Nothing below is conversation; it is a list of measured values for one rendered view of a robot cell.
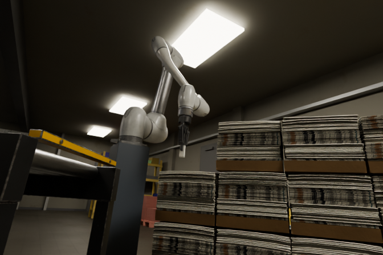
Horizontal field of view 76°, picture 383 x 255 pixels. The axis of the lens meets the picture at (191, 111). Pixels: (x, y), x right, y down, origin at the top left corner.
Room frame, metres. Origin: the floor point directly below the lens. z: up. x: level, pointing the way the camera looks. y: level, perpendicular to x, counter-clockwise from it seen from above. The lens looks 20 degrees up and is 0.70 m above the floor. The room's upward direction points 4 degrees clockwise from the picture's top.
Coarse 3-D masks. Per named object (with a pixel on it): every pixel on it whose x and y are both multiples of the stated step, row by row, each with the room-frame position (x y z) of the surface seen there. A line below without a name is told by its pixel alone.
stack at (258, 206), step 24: (168, 192) 1.20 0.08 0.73; (192, 192) 1.16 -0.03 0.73; (216, 192) 1.14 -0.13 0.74; (240, 192) 1.08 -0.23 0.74; (264, 192) 1.04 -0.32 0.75; (312, 192) 0.98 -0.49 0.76; (336, 192) 0.95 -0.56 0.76; (360, 192) 0.92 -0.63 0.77; (240, 216) 1.08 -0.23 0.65; (264, 216) 1.05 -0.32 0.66; (288, 216) 1.14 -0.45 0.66; (312, 216) 0.98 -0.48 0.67; (336, 216) 0.95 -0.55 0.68; (360, 216) 0.92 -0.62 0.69; (168, 240) 1.19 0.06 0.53; (192, 240) 1.16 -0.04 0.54; (216, 240) 1.16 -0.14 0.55; (240, 240) 1.07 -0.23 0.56; (264, 240) 1.04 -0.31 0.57; (288, 240) 1.01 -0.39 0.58; (312, 240) 0.98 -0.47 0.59; (336, 240) 0.96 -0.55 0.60
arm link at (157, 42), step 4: (156, 36) 1.52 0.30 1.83; (160, 36) 1.53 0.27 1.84; (152, 40) 1.53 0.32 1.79; (156, 40) 1.49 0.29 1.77; (160, 40) 1.49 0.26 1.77; (164, 40) 1.52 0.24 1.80; (152, 44) 1.52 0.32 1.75; (156, 44) 1.49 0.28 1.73; (160, 44) 1.48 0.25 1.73; (164, 44) 1.49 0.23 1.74; (168, 44) 1.53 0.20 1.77; (152, 48) 1.54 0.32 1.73; (156, 48) 1.49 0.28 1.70; (168, 48) 1.51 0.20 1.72; (172, 48) 1.57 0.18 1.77
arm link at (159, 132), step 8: (176, 56) 1.62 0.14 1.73; (176, 64) 1.65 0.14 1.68; (168, 72) 1.65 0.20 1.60; (160, 80) 1.67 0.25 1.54; (168, 80) 1.66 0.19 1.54; (160, 88) 1.66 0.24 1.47; (168, 88) 1.68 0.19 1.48; (160, 96) 1.67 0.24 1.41; (168, 96) 1.71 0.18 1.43; (160, 104) 1.67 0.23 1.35; (152, 112) 1.69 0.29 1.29; (160, 112) 1.69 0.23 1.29; (152, 120) 1.65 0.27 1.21; (160, 120) 1.67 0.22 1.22; (152, 128) 1.63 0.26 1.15; (160, 128) 1.68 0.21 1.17; (152, 136) 1.66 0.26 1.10; (160, 136) 1.71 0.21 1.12
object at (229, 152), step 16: (224, 128) 1.11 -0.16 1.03; (240, 128) 1.08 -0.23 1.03; (256, 128) 1.06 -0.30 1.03; (272, 128) 1.03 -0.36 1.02; (224, 144) 1.11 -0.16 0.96; (240, 144) 1.09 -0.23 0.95; (256, 144) 1.06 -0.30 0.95; (272, 144) 1.04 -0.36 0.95; (224, 160) 1.11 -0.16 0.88; (240, 160) 1.09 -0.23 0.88; (256, 160) 1.06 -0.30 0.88; (272, 160) 1.03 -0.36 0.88
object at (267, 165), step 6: (216, 162) 1.12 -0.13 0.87; (222, 162) 1.11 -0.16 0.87; (228, 162) 1.10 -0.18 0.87; (234, 162) 1.09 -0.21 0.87; (240, 162) 1.08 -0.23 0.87; (246, 162) 1.07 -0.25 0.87; (252, 162) 1.06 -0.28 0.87; (258, 162) 1.05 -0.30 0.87; (264, 162) 1.04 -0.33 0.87; (270, 162) 1.03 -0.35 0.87; (276, 162) 1.03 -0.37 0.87; (282, 162) 1.02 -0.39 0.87; (216, 168) 1.12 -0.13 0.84; (222, 168) 1.11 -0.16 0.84; (228, 168) 1.10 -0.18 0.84; (234, 168) 1.09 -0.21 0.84; (240, 168) 1.08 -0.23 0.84; (246, 168) 1.07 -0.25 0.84; (252, 168) 1.06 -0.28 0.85; (258, 168) 1.05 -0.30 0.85; (264, 168) 1.04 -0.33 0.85; (270, 168) 1.04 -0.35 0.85; (276, 168) 1.03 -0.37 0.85; (282, 168) 1.02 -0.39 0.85
